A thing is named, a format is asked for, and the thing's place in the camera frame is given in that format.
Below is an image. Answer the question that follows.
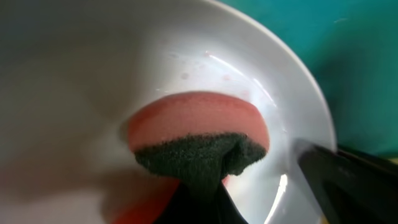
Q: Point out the teal plastic serving tray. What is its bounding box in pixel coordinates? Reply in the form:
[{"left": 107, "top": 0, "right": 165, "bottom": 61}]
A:
[{"left": 225, "top": 0, "right": 397, "bottom": 158}]

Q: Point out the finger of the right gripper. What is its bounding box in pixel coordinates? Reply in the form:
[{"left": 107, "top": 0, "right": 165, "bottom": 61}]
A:
[{"left": 294, "top": 139, "right": 397, "bottom": 224}]

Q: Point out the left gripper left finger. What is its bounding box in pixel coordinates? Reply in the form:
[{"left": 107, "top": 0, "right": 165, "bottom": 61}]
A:
[{"left": 153, "top": 184, "right": 201, "bottom": 224}]

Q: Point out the white plate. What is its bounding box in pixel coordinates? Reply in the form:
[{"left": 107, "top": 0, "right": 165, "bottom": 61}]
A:
[{"left": 1, "top": 0, "right": 336, "bottom": 223}]

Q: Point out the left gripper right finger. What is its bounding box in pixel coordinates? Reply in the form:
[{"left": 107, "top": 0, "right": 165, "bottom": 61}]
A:
[{"left": 201, "top": 183, "right": 248, "bottom": 224}]

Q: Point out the pink and green sponge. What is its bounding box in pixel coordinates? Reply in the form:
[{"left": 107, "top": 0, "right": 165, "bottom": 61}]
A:
[{"left": 115, "top": 91, "right": 270, "bottom": 223}]

